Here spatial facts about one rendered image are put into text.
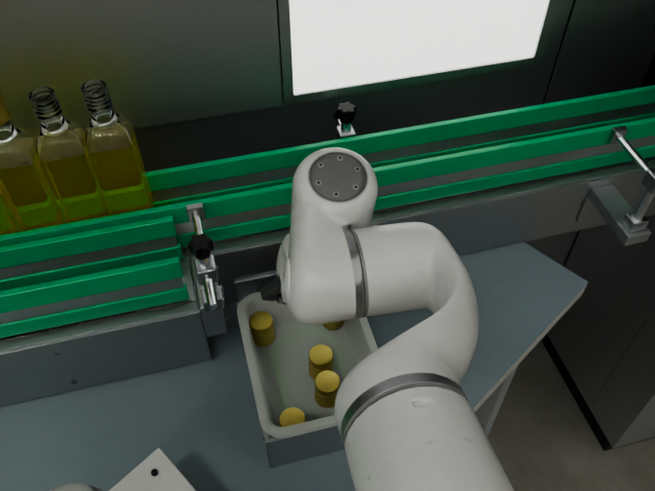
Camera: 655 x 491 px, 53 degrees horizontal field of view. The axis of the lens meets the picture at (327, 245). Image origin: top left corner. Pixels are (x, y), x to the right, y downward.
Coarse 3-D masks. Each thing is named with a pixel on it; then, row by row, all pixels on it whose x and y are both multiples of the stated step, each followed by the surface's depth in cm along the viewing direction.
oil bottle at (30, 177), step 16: (16, 128) 79; (0, 144) 77; (16, 144) 77; (32, 144) 79; (0, 160) 77; (16, 160) 77; (32, 160) 78; (0, 176) 79; (16, 176) 79; (32, 176) 80; (0, 192) 80; (16, 192) 81; (32, 192) 81; (48, 192) 83; (16, 208) 83; (32, 208) 83; (48, 208) 84; (16, 224) 85; (32, 224) 85; (48, 224) 86
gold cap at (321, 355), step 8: (312, 352) 90; (320, 352) 90; (328, 352) 90; (312, 360) 90; (320, 360) 90; (328, 360) 90; (312, 368) 91; (320, 368) 90; (328, 368) 91; (312, 376) 92
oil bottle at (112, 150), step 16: (96, 128) 79; (112, 128) 79; (128, 128) 81; (96, 144) 79; (112, 144) 80; (128, 144) 80; (96, 160) 81; (112, 160) 81; (128, 160) 82; (96, 176) 83; (112, 176) 83; (128, 176) 84; (144, 176) 87; (112, 192) 85; (128, 192) 86; (144, 192) 86; (112, 208) 87; (128, 208) 88; (144, 208) 88
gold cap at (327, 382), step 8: (320, 376) 88; (328, 376) 88; (336, 376) 88; (320, 384) 87; (328, 384) 87; (336, 384) 87; (320, 392) 87; (328, 392) 87; (336, 392) 88; (320, 400) 89; (328, 400) 88
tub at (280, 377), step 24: (240, 312) 92; (288, 312) 97; (288, 336) 97; (312, 336) 97; (336, 336) 97; (360, 336) 91; (264, 360) 95; (288, 360) 95; (336, 360) 95; (360, 360) 93; (264, 384) 92; (288, 384) 92; (312, 384) 92; (264, 408) 82; (312, 408) 90; (288, 432) 80
